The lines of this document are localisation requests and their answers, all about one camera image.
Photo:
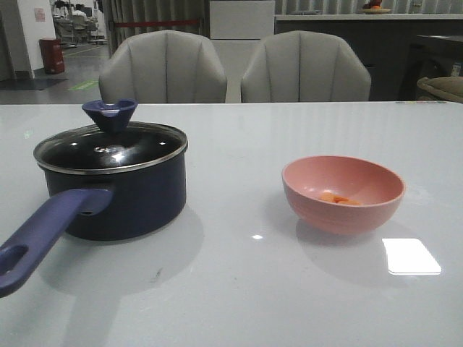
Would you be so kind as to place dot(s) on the dark blue saucepan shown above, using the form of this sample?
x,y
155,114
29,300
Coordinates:
x,y
108,207

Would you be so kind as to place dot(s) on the glass lid blue knob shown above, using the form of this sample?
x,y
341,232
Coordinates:
x,y
113,144

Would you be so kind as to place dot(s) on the left beige chair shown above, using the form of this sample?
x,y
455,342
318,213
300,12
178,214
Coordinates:
x,y
167,66

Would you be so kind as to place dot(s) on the beige cushion seat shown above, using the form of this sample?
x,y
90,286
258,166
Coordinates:
x,y
442,88

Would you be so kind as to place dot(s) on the orange ham slices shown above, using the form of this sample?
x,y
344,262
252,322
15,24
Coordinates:
x,y
338,199

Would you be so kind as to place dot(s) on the beige chair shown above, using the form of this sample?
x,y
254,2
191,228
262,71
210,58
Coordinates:
x,y
167,66
304,66

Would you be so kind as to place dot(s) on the pink plastic bowl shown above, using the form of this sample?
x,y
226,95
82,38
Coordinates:
x,y
379,189

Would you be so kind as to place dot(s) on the red trash bin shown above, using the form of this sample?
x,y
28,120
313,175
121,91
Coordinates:
x,y
52,56

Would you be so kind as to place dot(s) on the right beige chair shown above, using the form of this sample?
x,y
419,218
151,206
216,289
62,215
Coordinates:
x,y
304,66

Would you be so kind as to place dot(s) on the white cabinet box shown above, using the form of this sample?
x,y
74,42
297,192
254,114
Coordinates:
x,y
241,20

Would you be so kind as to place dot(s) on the dark counter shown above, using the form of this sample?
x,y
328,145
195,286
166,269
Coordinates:
x,y
385,43

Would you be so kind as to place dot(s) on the fruit plate on counter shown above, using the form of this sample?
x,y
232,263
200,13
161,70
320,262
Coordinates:
x,y
374,7

